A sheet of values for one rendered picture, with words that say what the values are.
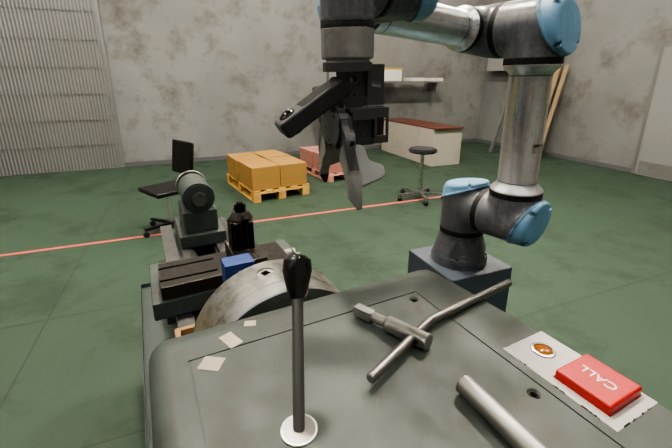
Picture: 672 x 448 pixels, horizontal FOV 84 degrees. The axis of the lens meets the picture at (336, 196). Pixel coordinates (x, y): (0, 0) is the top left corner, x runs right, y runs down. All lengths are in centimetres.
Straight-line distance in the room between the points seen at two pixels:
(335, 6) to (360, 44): 6
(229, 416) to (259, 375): 6
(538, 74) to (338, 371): 69
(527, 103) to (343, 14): 50
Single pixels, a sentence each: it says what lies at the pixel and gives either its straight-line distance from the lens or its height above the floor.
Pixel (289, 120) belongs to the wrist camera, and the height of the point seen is 153.
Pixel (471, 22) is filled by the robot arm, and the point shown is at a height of 170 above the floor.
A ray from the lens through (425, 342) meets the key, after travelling 51.
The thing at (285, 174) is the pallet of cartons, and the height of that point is 33.
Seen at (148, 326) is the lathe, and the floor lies 54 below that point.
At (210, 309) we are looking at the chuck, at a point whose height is 118.
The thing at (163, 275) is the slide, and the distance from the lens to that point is 138.
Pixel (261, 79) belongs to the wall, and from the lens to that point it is 826.
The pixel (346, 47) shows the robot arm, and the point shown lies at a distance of 53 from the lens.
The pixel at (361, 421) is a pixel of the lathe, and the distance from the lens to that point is 44.
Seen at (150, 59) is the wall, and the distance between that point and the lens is 812.
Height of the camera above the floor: 158
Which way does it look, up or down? 17 degrees down
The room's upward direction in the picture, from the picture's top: straight up
